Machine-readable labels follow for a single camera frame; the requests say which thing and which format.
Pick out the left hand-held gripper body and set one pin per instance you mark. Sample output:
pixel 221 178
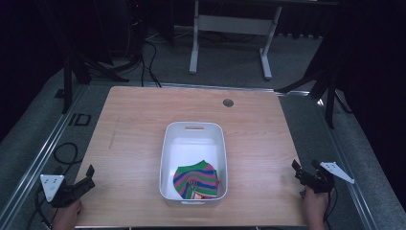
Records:
pixel 51 187

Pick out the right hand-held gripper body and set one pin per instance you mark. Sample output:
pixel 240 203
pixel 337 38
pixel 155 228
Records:
pixel 320 182

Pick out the person's right hand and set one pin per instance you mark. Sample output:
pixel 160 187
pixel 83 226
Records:
pixel 314 207

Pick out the person's left hand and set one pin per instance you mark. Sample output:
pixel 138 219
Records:
pixel 67 217

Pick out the black tripod stand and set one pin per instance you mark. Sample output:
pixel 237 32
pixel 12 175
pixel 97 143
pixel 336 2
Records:
pixel 328 92
pixel 67 80

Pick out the white plastic bin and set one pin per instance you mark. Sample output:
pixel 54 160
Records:
pixel 178 150

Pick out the striped colourful sock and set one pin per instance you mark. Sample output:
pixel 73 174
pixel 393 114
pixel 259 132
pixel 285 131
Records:
pixel 196 180

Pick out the black curtain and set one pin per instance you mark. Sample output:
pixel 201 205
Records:
pixel 22 48
pixel 376 80

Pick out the metal floor rail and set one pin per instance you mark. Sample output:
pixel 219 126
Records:
pixel 344 153
pixel 41 156
pixel 223 87

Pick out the white desk frame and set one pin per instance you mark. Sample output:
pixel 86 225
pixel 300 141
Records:
pixel 234 25

